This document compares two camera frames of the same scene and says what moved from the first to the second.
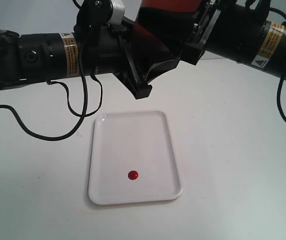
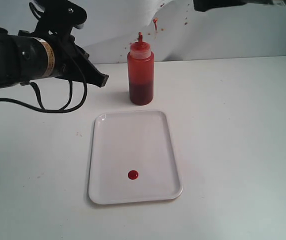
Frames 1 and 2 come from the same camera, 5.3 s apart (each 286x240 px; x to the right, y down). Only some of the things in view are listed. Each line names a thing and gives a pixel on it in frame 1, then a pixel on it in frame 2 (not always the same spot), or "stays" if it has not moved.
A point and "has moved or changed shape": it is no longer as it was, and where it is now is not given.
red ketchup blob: x=133 y=175 stays
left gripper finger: x=150 y=56 → x=89 y=73
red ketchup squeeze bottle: x=162 y=27 has moved or changed shape
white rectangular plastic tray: x=141 y=141 stays
